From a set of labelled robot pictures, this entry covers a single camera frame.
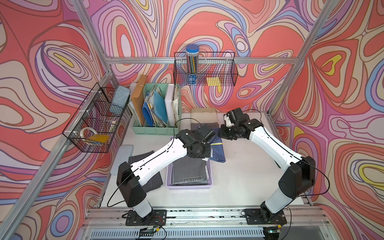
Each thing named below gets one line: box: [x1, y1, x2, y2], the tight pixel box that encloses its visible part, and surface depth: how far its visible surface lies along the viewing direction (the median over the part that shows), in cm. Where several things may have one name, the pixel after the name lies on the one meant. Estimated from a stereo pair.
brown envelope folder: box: [131, 74, 147, 127], surface depth 92 cm
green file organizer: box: [132, 83, 181, 136], surface depth 101 cm
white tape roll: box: [80, 127, 98, 139], surface depth 72 cm
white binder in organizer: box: [164, 84, 175, 127], surface depth 98 cm
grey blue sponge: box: [109, 85, 131, 115], surface depth 82 cm
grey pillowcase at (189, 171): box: [172, 155, 209, 186], surface depth 88 cm
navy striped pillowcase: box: [209, 128, 226, 163], surface depth 82 cm
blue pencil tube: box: [186, 44, 200, 85], surface depth 78 cm
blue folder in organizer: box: [142, 102, 155, 127], surface depth 100 cm
